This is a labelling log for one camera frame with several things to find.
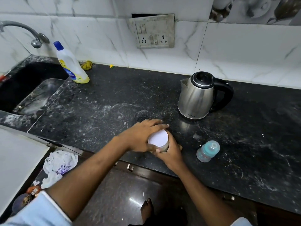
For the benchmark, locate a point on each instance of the person's left hand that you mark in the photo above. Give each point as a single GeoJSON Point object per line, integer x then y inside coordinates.
{"type": "Point", "coordinates": [137, 136]}

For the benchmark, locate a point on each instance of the person's right hand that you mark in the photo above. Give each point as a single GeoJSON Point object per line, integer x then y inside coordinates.
{"type": "Point", "coordinates": [171, 156]}

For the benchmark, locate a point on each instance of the person's right thumb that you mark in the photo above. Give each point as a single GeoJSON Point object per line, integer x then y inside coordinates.
{"type": "Point", "coordinates": [157, 150]}

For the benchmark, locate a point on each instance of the white lidded jar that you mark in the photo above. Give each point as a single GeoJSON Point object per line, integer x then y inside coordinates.
{"type": "Point", "coordinates": [159, 141]}

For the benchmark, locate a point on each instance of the person's left forearm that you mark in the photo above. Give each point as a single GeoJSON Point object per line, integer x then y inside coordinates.
{"type": "Point", "coordinates": [91, 172]}

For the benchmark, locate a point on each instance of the person's right forearm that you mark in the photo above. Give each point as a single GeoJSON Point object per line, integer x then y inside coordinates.
{"type": "Point", "coordinates": [202, 195]}

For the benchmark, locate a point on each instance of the baby bottle with teal cap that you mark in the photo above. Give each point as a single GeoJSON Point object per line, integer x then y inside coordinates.
{"type": "Point", "coordinates": [208, 151]}

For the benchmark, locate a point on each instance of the person's foot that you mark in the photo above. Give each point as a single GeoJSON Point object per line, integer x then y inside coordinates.
{"type": "Point", "coordinates": [147, 210]}

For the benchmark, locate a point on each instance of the stainless steel electric kettle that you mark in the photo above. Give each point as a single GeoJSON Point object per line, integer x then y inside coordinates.
{"type": "Point", "coordinates": [199, 95]}

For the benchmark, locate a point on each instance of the white crumpled plastic bag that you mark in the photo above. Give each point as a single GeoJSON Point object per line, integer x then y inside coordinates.
{"type": "Point", "coordinates": [58, 165]}

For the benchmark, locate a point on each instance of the light blue right sleeve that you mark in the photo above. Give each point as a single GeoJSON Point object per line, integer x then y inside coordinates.
{"type": "Point", "coordinates": [241, 222]}

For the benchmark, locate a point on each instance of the light blue sleeve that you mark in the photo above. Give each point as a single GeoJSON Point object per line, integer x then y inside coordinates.
{"type": "Point", "coordinates": [241, 222]}
{"type": "Point", "coordinates": [40, 211]}

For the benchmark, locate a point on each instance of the yellow scrub cloth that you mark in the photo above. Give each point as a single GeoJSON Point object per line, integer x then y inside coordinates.
{"type": "Point", "coordinates": [86, 65]}

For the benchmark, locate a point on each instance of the white dish soap bottle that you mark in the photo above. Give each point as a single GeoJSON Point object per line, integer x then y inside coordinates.
{"type": "Point", "coordinates": [70, 63]}

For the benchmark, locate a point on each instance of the orange snack wrapper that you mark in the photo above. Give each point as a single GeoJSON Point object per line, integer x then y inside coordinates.
{"type": "Point", "coordinates": [34, 190]}

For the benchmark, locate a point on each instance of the light blue left sleeve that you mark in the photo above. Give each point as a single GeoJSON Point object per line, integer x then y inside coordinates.
{"type": "Point", "coordinates": [40, 211]}

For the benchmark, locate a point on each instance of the white appliance top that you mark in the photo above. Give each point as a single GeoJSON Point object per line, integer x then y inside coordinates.
{"type": "Point", "coordinates": [17, 164]}

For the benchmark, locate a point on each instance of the black kitchen sink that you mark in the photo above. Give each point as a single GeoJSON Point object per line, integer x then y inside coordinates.
{"type": "Point", "coordinates": [28, 88]}

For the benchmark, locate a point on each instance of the metal sink tap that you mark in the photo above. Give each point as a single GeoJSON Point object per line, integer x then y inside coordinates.
{"type": "Point", "coordinates": [25, 31]}

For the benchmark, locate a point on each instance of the wall switch socket panel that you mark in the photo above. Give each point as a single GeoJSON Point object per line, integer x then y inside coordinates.
{"type": "Point", "coordinates": [152, 31]}

